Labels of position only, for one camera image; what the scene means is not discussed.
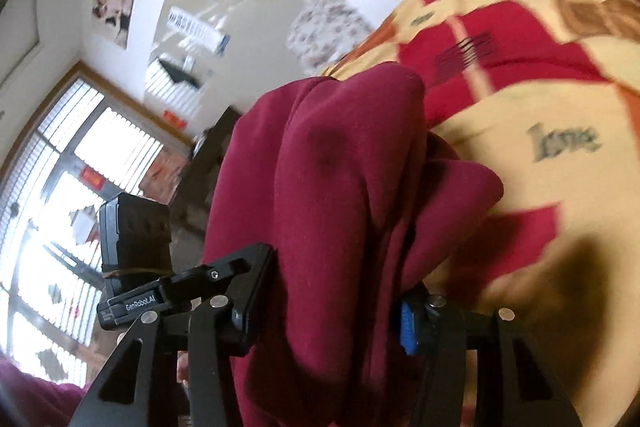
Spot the maroon garment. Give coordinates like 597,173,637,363
202,62,504,427

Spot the white wall calendar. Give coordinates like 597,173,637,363
166,6,232,58

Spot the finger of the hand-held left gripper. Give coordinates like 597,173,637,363
171,243,274,304

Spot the dark wooden table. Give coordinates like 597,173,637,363
172,106,246,233

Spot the printed red and yellow blanket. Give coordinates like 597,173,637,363
320,0,640,427

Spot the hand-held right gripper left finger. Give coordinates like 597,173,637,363
67,256,275,427

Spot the person's left forearm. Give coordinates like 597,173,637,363
0,354,88,427

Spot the wall poster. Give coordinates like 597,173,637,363
91,0,139,51

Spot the window with grille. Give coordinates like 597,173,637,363
0,74,193,388

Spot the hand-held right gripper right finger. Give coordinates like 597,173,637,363
399,286,583,427

